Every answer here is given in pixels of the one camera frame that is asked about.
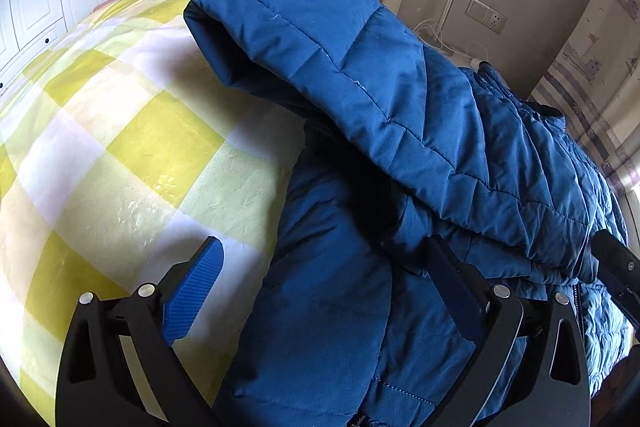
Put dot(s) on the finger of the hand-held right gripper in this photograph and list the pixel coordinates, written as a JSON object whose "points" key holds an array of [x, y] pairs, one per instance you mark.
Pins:
{"points": [[617, 264]]}

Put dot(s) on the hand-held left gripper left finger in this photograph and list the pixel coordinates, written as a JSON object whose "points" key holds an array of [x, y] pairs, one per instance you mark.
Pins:
{"points": [[192, 292]]}

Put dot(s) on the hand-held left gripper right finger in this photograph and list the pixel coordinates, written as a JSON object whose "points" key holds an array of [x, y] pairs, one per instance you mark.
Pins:
{"points": [[462, 292]]}

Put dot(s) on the blue puffer jacket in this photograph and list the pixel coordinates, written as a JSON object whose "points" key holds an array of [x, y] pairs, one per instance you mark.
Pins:
{"points": [[400, 107]]}

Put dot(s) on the yellow checked bed blanket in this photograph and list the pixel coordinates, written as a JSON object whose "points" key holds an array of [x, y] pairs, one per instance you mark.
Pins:
{"points": [[125, 132]]}

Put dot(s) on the printed striped curtain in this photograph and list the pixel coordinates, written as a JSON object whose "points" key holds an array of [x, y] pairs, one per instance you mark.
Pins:
{"points": [[595, 72]]}

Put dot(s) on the white charger plug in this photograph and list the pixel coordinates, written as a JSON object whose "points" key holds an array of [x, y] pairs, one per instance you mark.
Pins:
{"points": [[478, 61]]}

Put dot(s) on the wall switch and socket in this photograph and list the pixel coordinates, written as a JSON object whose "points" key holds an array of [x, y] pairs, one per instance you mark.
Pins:
{"points": [[485, 14]]}

